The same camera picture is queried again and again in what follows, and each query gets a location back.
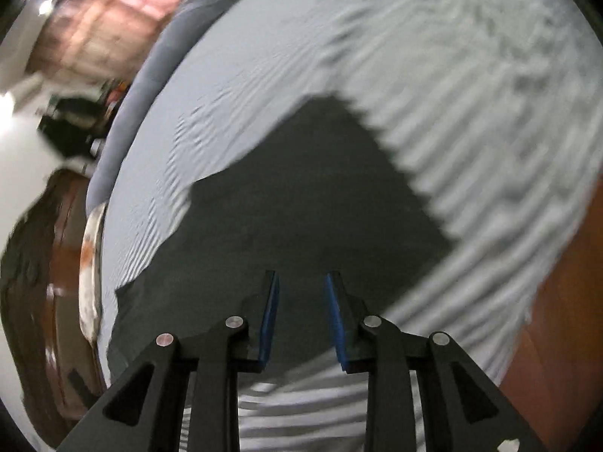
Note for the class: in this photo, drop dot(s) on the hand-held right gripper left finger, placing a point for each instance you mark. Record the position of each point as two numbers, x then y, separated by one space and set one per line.
269 320

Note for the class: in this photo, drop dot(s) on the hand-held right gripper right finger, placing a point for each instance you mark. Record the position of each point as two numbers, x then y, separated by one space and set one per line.
335 325

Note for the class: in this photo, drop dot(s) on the dark grey denim pants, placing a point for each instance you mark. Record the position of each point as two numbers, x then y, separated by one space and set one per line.
306 197

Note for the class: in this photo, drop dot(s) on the floral pillow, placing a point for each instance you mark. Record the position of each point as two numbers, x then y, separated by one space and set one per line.
89 282

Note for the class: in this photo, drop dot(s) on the carved wooden headboard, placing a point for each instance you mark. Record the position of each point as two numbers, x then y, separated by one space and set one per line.
42 292

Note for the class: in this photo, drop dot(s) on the rolled grey checked duvet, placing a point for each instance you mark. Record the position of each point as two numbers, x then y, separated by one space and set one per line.
155 70

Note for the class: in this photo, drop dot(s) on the dark hanging clothes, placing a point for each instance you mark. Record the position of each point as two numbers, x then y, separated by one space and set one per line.
70 127

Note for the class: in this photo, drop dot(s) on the grey white striped bed sheet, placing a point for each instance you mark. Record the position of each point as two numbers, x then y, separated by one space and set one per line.
424 56

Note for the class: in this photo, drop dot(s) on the pink patterned curtain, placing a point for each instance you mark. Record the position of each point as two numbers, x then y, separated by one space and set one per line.
108 23

